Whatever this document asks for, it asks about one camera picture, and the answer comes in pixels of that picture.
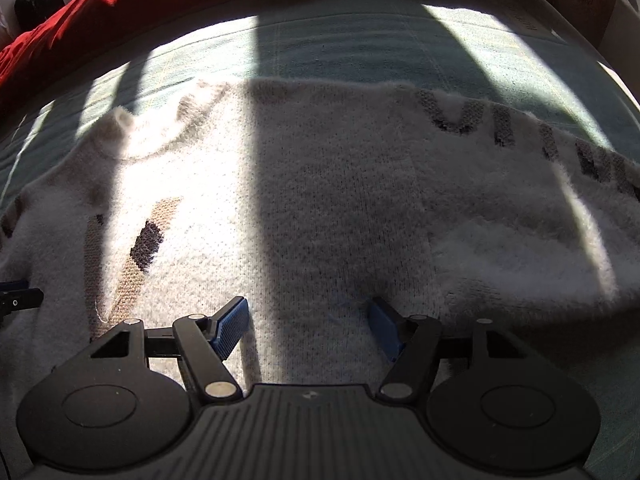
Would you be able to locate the green plaid bed sheet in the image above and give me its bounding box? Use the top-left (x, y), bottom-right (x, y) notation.
top-left (0, 0), bottom-right (640, 480)

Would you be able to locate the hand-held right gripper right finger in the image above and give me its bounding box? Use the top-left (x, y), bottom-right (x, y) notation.
top-left (367, 296), bottom-right (548, 403)

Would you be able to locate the red duvet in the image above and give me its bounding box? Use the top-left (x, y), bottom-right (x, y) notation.
top-left (0, 0), bottom-right (566, 106)

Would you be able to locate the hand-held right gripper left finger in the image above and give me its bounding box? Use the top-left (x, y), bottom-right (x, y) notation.
top-left (90, 296), bottom-right (250, 401)

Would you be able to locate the black hanging bag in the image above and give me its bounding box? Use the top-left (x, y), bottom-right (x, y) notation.
top-left (15, 0), bottom-right (63, 36)

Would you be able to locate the white fuzzy lettered sweater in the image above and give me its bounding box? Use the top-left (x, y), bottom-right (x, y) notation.
top-left (0, 79), bottom-right (640, 411)

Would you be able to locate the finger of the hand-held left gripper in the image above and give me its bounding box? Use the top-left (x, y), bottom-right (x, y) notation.
top-left (0, 281), bottom-right (45, 313)

